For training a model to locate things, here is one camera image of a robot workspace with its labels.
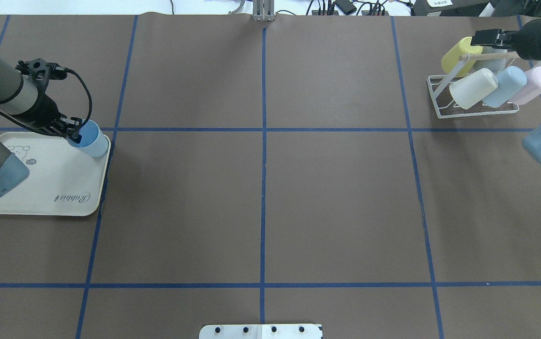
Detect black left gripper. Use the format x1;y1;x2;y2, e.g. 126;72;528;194
28;94;82;145

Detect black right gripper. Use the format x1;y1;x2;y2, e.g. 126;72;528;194
470;19;541;61

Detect blue plastic cup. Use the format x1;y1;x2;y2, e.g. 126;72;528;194
66;120;110;157
483;66;528;108

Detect yellow plastic cup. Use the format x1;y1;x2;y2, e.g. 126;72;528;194
441;37;484;78

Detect white plastic cup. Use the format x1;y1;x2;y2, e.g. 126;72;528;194
449;67;499;110

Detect pink plastic cup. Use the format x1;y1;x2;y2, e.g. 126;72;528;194
509;66;541;105

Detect grey plastic cup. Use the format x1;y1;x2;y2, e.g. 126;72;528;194
474;46;507;74

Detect cream plastic tray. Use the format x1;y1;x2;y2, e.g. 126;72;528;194
0;131;109;217

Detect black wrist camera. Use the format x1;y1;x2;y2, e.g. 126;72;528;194
16;58;68;92

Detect white wire cup rack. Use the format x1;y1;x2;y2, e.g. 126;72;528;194
427;52;519;119

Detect aluminium frame post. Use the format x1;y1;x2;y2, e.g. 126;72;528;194
251;0;276;22

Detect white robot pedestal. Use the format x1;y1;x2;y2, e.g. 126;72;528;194
199;323;323;339

